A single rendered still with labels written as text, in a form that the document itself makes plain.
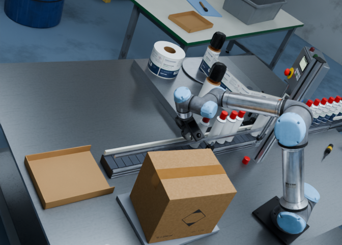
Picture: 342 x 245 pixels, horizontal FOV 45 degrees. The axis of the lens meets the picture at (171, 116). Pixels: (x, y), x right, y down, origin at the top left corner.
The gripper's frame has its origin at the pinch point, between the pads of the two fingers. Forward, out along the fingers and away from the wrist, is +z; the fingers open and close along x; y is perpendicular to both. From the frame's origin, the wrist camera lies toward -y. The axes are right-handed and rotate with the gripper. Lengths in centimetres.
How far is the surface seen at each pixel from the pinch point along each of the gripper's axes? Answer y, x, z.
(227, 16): 155, -129, 90
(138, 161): -2.3, 29.3, -10.7
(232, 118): -1.0, -24.1, 0.1
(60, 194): -7, 65, -26
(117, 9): 309, -70, 148
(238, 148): -5.0, -25.1, 23.9
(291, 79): -5, -57, -11
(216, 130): -0.8, -14.5, 2.8
